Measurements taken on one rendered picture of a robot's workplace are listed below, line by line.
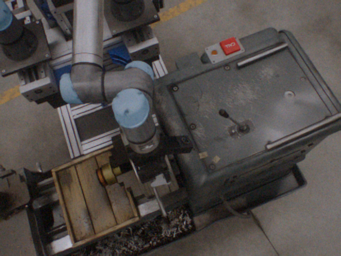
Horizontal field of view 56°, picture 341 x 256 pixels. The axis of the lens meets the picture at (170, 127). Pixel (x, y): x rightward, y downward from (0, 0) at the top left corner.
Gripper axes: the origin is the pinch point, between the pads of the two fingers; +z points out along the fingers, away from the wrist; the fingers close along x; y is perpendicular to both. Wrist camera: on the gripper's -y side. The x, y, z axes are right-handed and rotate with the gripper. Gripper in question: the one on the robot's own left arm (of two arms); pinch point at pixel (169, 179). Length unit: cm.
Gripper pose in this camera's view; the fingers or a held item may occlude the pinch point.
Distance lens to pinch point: 95.0
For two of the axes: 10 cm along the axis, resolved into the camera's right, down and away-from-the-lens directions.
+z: 1.9, 6.2, 7.6
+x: 3.3, 6.9, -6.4
